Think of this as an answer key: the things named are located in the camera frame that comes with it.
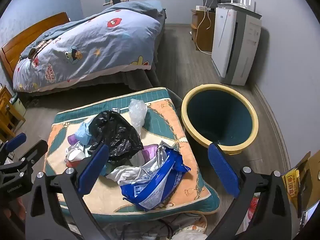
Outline yellow rimmed teal bin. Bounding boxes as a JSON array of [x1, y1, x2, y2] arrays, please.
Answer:
[[180, 84, 259, 155]]

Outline white air purifier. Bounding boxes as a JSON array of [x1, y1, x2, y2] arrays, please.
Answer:
[[211, 3, 262, 85]]

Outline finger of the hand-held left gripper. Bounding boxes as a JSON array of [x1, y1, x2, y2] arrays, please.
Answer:
[[0, 133, 27, 160], [14, 140, 49, 167]]

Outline white cable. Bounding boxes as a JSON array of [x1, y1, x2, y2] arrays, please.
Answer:
[[195, 0, 213, 55]]

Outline crumpled white tissue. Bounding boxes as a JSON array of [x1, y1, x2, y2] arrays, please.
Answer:
[[106, 165, 140, 185]]

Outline blue rubber glove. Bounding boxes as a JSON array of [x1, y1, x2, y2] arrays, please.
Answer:
[[74, 121, 94, 145]]

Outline lilac plastic wrapper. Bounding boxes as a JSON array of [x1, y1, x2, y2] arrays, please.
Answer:
[[142, 144, 160, 165]]

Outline white router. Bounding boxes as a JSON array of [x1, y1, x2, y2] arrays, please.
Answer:
[[219, 0, 257, 12]]

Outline clear plastic bag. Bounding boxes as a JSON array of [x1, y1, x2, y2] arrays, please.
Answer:
[[128, 99, 148, 135]]

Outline blue snack packet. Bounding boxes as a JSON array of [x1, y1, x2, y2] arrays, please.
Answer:
[[120, 141, 192, 212]]

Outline bed with cartoon duvet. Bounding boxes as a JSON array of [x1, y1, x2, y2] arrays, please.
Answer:
[[12, 0, 162, 92]]

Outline wooden cabinet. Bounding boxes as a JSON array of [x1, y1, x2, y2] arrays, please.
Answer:
[[190, 9, 216, 53]]

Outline white foil sealed tray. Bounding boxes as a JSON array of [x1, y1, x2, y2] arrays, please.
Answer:
[[65, 142, 88, 167]]

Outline yellow packet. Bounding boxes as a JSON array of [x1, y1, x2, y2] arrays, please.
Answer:
[[282, 169, 300, 203]]

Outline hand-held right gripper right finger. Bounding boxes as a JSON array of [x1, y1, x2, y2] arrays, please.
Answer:
[[207, 142, 293, 240]]

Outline patterned quilted table cover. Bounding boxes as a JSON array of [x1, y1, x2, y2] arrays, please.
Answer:
[[44, 87, 220, 217]]

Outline white container green lid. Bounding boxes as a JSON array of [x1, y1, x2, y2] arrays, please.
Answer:
[[10, 92, 27, 117]]

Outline wooden bed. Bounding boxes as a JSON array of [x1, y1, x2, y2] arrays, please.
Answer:
[[0, 1, 167, 103]]

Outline red white plastic bag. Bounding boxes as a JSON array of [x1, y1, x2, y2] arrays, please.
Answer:
[[246, 192, 263, 230]]

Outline white printed cloth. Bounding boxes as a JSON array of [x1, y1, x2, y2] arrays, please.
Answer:
[[172, 215, 208, 240]]

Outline cardboard box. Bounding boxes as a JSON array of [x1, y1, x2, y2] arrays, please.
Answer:
[[282, 150, 320, 218]]

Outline black plastic bag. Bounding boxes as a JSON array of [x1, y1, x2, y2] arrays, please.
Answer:
[[87, 110, 145, 165]]

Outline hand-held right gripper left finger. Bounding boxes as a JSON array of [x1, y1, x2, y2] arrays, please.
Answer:
[[25, 143, 110, 240]]

